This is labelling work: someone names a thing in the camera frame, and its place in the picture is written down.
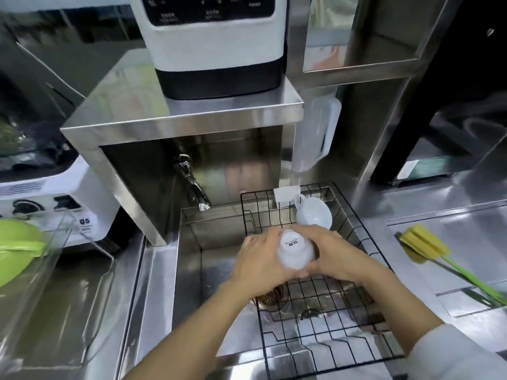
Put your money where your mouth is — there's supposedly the person's right hand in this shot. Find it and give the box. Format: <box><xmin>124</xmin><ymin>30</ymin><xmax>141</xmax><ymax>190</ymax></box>
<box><xmin>294</xmin><ymin>225</ymin><xmax>383</xmax><ymax>288</ymax></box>

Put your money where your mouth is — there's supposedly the person's left hand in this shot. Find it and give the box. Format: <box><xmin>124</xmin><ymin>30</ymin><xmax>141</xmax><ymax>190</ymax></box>
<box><xmin>231</xmin><ymin>227</ymin><xmax>309</xmax><ymax>298</ymax></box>

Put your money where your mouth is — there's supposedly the small white cup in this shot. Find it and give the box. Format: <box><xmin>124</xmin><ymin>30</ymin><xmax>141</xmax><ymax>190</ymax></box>
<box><xmin>276</xmin><ymin>229</ymin><xmax>318</xmax><ymax>273</ymax></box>

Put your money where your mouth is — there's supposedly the person's left forearm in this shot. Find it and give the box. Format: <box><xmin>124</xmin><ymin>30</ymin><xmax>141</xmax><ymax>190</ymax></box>
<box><xmin>126</xmin><ymin>278</ymin><xmax>263</xmax><ymax>380</ymax></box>

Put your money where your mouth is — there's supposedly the person's right forearm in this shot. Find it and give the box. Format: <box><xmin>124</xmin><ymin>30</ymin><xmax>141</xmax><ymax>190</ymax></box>
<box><xmin>349</xmin><ymin>262</ymin><xmax>445</xmax><ymax>346</ymax></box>

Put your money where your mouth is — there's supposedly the white plastic hook tag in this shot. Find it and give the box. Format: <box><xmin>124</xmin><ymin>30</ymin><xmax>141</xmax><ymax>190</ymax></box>
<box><xmin>273</xmin><ymin>185</ymin><xmax>302</xmax><ymax>205</ymax></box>

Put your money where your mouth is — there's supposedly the brown scouring pad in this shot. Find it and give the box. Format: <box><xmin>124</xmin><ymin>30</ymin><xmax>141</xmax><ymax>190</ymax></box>
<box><xmin>255</xmin><ymin>284</ymin><xmax>288</xmax><ymax>310</ymax></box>

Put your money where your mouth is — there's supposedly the stainless steel sink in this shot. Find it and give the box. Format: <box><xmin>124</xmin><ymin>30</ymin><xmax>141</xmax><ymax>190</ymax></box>
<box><xmin>170</xmin><ymin>185</ymin><xmax>409</xmax><ymax>380</ymax></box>

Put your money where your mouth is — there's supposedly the chrome faucet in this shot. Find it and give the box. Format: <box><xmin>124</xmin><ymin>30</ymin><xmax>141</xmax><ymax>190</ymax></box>
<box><xmin>173</xmin><ymin>153</ymin><xmax>213</xmax><ymax>212</ymax></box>

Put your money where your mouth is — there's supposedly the translucent plastic jug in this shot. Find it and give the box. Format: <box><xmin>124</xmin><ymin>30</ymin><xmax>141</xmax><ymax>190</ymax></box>
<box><xmin>292</xmin><ymin>88</ymin><xmax>342</xmax><ymax>175</ymax></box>

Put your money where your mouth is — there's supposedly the green label plate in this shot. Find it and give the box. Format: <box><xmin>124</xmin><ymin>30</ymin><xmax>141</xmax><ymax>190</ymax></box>
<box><xmin>395</xmin><ymin>155</ymin><xmax>453</xmax><ymax>182</ymax></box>

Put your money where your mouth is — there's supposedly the stainless steel shelf stand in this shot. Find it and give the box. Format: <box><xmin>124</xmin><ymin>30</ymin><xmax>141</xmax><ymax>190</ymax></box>
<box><xmin>60</xmin><ymin>47</ymin><xmax>305</xmax><ymax>247</ymax></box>

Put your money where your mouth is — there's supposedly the white sleeve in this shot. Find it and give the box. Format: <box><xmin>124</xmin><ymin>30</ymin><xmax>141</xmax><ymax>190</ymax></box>
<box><xmin>403</xmin><ymin>323</ymin><xmax>507</xmax><ymax>380</ymax></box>

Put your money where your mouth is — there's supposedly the black machine stand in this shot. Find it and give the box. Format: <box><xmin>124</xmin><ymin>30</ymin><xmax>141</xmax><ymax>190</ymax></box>
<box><xmin>369</xmin><ymin>0</ymin><xmax>507</xmax><ymax>188</ymax></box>

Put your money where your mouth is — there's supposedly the white and black countertop appliance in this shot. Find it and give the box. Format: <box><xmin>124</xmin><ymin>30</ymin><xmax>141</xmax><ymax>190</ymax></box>
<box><xmin>130</xmin><ymin>0</ymin><xmax>288</xmax><ymax>100</ymax></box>

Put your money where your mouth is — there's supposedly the clear plastic container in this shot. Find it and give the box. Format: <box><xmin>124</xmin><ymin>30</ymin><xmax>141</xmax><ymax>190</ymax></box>
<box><xmin>0</xmin><ymin>209</ymin><xmax>116</xmax><ymax>354</ymax></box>

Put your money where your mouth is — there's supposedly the white blender base machine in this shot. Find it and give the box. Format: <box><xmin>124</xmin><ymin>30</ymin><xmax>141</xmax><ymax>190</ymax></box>
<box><xmin>0</xmin><ymin>153</ymin><xmax>121</xmax><ymax>255</ymax></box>

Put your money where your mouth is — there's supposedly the green plastic lid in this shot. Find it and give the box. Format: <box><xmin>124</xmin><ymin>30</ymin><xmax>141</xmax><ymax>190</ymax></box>
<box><xmin>0</xmin><ymin>218</ymin><xmax>51</xmax><ymax>289</ymax></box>

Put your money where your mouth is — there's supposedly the white measuring cup with handle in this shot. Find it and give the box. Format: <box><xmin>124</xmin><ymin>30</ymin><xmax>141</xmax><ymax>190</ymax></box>
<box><xmin>294</xmin><ymin>194</ymin><xmax>333</xmax><ymax>231</ymax></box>

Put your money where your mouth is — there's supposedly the yellow sponge brush green handle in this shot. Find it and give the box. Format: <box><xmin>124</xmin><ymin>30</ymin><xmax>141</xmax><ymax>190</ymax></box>
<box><xmin>398</xmin><ymin>224</ymin><xmax>507</xmax><ymax>307</ymax></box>

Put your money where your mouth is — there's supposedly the black wire dish rack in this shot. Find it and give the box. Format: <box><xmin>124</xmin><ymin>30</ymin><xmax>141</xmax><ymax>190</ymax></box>
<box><xmin>240</xmin><ymin>182</ymin><xmax>409</xmax><ymax>380</ymax></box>

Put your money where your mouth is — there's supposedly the stainless steel cabinet frame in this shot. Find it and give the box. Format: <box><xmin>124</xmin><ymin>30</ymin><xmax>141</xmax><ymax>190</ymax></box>
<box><xmin>286</xmin><ymin>0</ymin><xmax>465</xmax><ymax>77</ymax></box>

